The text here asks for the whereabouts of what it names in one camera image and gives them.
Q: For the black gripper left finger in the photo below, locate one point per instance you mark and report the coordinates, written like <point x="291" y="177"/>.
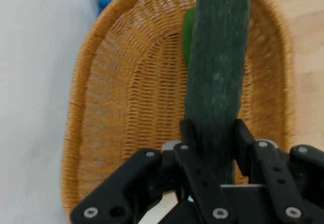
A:
<point x="200" y="173"/>

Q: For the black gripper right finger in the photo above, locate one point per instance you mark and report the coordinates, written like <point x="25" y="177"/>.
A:
<point x="276" y="173"/>

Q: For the dark green toy cucumber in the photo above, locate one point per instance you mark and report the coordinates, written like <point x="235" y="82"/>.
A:
<point x="217" y="69"/>

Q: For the woven wicker basket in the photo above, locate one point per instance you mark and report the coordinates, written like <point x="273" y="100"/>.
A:
<point x="131" y="94"/>

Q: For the green toy pepper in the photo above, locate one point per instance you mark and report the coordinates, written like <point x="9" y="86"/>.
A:
<point x="188" y="39"/>

